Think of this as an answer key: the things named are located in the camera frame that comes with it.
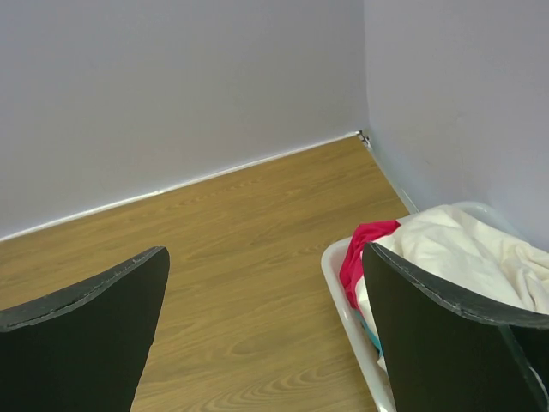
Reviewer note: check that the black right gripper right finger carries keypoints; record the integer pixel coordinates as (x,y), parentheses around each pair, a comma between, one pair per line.
(449,349)

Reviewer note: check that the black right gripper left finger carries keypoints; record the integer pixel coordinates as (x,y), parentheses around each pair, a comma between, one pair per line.
(84,347)

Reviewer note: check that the white t shirt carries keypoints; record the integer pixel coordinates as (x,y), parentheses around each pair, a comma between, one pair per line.
(453,245)

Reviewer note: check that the teal garment in basket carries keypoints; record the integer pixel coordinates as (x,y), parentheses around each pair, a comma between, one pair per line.
(371,335)

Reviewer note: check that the white plastic laundry basket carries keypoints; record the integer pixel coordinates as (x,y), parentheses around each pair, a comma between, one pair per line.
(364,350)

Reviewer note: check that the red t shirt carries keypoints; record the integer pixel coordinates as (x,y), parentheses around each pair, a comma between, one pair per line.
(352,272)

